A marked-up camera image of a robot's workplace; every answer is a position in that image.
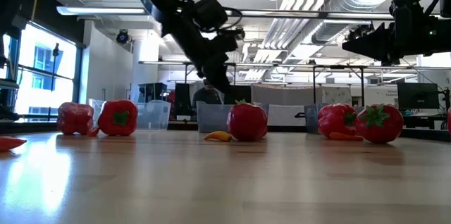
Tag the red chili pepper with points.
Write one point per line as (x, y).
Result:
(10, 143)

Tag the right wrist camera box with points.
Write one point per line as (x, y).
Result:
(408, 7)

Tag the white board panel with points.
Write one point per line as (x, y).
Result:
(285, 115)

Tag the black aluminium table frame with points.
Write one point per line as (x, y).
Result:
(35, 127)

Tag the black computer monitor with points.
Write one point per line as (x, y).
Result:
(243, 95)
(183, 99)
(418, 96)

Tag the grey fabric partition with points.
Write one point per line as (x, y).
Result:
(292, 94)

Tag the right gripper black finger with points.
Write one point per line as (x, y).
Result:
(378, 54)
(377, 37)

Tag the long ceiling light bar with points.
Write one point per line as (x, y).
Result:
(100, 10)

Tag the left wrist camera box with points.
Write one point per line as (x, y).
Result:
(209, 14)

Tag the red tomato green calyx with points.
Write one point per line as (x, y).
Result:
(246, 122)
(380, 129)

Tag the black light stand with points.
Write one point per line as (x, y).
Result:
(55, 51)

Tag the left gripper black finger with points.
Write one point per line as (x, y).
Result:
(208, 75)
(222, 77)

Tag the yellow orange chili pepper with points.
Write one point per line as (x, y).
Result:
(218, 136)

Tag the black metal workstation frame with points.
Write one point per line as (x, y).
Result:
(314, 86)

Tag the crinkled red bell pepper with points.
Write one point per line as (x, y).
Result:
(75, 118)

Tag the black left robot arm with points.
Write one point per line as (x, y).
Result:
(158, 2)

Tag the clear plastic bin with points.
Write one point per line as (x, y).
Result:
(155, 115)

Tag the silver ventilation duct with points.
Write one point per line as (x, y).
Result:
(352, 2)

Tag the person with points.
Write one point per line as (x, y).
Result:
(208, 96)

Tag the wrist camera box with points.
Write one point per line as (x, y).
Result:
(209, 14)
(408, 7)

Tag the red bell pepper green stem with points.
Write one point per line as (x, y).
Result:
(118, 125)

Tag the grey translucent plastic bin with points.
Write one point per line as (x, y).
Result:
(211, 116)
(311, 118)

